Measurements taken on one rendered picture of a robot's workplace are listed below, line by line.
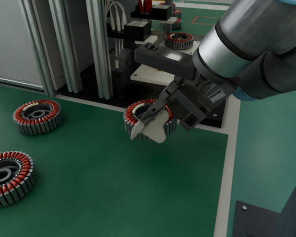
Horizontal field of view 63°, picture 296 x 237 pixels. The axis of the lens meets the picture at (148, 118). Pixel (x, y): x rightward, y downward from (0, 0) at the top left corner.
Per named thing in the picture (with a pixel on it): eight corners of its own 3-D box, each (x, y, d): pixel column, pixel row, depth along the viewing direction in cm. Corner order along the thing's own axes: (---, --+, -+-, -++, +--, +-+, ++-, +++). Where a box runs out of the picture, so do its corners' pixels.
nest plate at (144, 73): (187, 67, 84) (188, 64, 83) (176, 87, 72) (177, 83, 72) (146, 61, 88) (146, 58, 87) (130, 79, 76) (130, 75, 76)
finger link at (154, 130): (144, 161, 44) (180, 126, 42) (121, 138, 45) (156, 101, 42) (148, 155, 47) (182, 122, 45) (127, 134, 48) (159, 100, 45)
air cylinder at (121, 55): (131, 63, 86) (130, 48, 83) (122, 72, 81) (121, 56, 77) (118, 61, 88) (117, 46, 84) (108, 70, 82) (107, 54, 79)
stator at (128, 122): (186, 119, 54) (186, 104, 51) (159, 148, 46) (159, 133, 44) (144, 106, 59) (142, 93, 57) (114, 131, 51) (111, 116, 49)
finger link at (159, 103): (143, 127, 42) (179, 90, 40) (136, 120, 42) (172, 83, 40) (149, 122, 46) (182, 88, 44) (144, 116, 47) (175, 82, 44)
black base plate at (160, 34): (237, 43, 109) (238, 39, 107) (220, 128, 60) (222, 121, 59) (139, 33, 122) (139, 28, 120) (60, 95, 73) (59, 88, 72)
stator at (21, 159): (50, 172, 49) (45, 159, 46) (2, 220, 40) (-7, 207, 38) (10, 155, 52) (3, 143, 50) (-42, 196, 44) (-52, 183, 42)
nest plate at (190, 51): (200, 44, 102) (200, 41, 101) (193, 57, 91) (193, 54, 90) (166, 40, 106) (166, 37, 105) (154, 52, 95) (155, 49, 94)
